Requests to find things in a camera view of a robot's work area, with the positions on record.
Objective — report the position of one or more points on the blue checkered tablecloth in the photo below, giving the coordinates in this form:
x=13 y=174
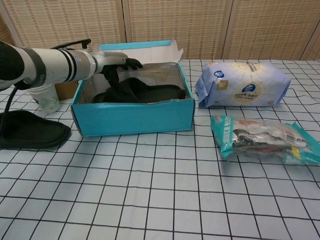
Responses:
x=150 y=187

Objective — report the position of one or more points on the beige woven folding screen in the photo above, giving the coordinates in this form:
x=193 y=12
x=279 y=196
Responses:
x=75 y=25

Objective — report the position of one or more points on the teal clear snack bag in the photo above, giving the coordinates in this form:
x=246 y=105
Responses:
x=260 y=140

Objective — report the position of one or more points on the teal cardboard shoe box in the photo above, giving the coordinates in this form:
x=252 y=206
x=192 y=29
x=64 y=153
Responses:
x=135 y=120

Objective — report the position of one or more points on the light blue tissue pack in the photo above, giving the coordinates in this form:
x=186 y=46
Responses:
x=245 y=85

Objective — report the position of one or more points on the stacked white paper cups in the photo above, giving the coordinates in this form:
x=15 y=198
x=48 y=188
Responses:
x=48 y=100

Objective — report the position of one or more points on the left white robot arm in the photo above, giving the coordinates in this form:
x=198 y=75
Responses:
x=52 y=65

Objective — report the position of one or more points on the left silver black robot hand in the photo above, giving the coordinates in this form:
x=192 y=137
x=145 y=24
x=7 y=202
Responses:
x=110 y=60

